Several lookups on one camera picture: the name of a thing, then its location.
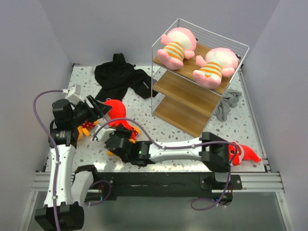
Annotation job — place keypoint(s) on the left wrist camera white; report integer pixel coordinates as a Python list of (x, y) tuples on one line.
[(73, 94)]

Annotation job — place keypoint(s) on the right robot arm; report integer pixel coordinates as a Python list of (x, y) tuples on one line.
[(214, 152)]

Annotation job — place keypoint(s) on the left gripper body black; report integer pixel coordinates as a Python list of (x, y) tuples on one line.
[(84, 113)]

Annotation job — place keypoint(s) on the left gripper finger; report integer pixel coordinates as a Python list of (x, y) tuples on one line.
[(94, 106), (102, 109)]

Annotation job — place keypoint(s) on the black cloth garment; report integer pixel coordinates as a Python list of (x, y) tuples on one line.
[(116, 76)]

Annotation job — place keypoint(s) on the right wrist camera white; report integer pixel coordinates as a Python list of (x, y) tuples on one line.
[(101, 134)]

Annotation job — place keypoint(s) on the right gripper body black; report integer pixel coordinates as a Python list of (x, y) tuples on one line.
[(121, 133)]

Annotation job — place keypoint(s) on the red whale plush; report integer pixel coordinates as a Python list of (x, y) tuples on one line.
[(118, 111)]

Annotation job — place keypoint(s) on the pink striped plush doll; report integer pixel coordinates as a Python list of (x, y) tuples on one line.
[(218, 63), (179, 44)]

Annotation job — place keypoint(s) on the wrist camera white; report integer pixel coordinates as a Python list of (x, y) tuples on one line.
[(101, 134), (73, 94)]

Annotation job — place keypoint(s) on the grey crumpled cloth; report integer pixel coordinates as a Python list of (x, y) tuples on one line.
[(228, 101)]

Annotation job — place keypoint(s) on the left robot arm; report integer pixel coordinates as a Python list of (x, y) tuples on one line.
[(63, 208)]

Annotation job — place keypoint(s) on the white wire wooden shelf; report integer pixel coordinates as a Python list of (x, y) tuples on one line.
[(180, 101)]

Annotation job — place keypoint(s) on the red shark plush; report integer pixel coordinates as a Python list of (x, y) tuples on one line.
[(245, 154)]

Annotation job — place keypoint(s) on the orange bear plush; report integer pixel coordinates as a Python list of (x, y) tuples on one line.
[(135, 133), (84, 129)]

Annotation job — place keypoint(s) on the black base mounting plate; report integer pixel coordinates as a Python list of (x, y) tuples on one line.
[(162, 184)]

